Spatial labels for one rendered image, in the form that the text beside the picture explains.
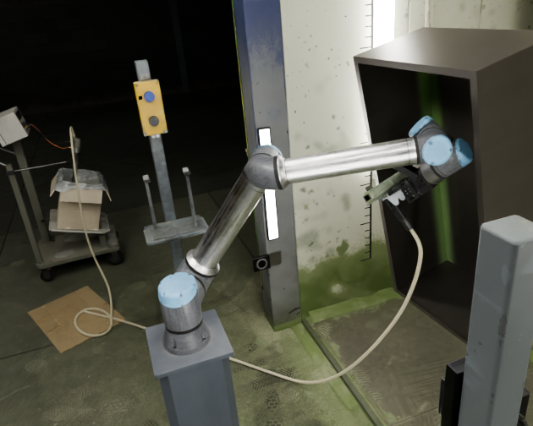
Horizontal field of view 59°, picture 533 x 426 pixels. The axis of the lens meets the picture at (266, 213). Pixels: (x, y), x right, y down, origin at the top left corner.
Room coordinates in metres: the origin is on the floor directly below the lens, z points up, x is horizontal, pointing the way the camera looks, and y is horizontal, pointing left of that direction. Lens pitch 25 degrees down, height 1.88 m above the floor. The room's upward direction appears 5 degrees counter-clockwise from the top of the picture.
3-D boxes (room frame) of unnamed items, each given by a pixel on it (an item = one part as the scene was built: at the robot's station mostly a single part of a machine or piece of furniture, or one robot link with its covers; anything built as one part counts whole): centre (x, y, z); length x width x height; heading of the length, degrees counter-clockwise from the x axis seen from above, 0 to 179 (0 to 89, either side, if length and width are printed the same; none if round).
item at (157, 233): (2.27, 0.48, 0.95); 0.26 x 0.15 x 0.32; 108
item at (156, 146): (2.42, 0.54, 0.82); 0.06 x 0.06 x 1.64; 18
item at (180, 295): (1.56, 0.36, 0.83); 0.17 x 0.15 x 0.18; 169
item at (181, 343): (1.55, 0.37, 0.69); 0.19 x 0.19 x 0.10
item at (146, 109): (2.37, 0.52, 1.42); 0.12 x 0.06 x 0.26; 108
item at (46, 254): (3.48, 1.60, 0.64); 0.73 x 0.50 x 1.27; 109
